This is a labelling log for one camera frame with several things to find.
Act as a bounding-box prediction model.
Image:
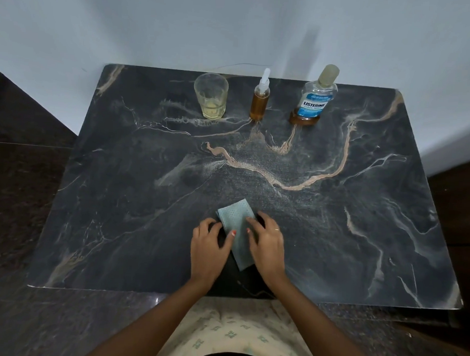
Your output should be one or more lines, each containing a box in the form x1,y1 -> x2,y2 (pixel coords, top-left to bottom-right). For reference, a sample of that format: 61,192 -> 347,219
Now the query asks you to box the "black marble table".
26,60 -> 470,311

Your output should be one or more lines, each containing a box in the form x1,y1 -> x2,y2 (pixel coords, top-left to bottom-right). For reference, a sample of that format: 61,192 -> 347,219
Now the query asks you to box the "small clear pump bottle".
248,85 -> 271,123

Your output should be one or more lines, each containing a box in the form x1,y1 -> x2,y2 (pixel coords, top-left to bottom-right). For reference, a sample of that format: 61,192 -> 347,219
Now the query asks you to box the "white pump dispenser head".
257,67 -> 272,97

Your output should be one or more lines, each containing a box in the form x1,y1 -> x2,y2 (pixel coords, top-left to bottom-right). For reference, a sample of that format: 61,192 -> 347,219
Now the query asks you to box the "person's left forearm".
83,276 -> 214,356

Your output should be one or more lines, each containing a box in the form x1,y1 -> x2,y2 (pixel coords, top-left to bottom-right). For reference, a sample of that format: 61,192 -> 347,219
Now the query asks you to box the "person's right hand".
242,210 -> 290,290

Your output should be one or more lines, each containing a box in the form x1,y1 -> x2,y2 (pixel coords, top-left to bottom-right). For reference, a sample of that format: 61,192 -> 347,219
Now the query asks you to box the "clear drinking glass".
192,72 -> 231,122

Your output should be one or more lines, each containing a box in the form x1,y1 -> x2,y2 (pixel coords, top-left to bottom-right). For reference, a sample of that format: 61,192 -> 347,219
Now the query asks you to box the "grey-green cloth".
213,197 -> 259,273

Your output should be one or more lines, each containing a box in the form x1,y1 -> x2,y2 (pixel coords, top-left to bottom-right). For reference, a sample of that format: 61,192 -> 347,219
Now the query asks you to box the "person's left hand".
188,217 -> 238,293

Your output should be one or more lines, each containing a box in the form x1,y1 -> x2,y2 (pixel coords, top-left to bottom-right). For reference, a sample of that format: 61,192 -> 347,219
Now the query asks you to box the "person's right forearm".
270,275 -> 391,356

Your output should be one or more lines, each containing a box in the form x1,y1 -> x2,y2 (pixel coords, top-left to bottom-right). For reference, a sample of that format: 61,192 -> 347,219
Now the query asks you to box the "Listerine mouthwash bottle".
288,79 -> 339,128

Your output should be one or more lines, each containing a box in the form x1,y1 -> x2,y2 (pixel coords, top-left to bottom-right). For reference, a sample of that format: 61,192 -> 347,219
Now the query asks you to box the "translucent bottle cap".
317,63 -> 341,90

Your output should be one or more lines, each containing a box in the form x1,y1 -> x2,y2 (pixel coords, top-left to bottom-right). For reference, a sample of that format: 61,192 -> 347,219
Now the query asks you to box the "cream patterned clothing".
154,295 -> 324,356

